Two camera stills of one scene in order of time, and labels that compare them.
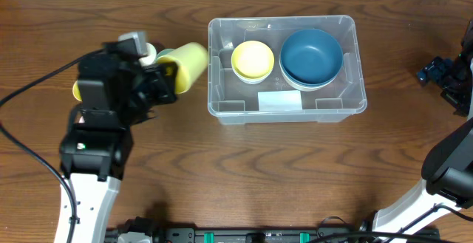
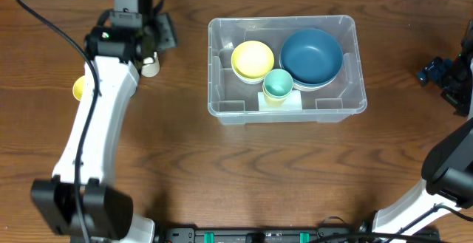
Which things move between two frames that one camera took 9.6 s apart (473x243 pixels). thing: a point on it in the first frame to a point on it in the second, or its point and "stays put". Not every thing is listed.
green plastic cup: (164, 52) to (278, 82)
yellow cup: (192, 60) to (273, 101)
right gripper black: (444, 79) stays put
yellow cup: (75, 91) stays put
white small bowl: (256, 81) stays put
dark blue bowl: (311, 57) stays put
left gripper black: (162, 84) to (165, 31)
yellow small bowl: (252, 59) stays put
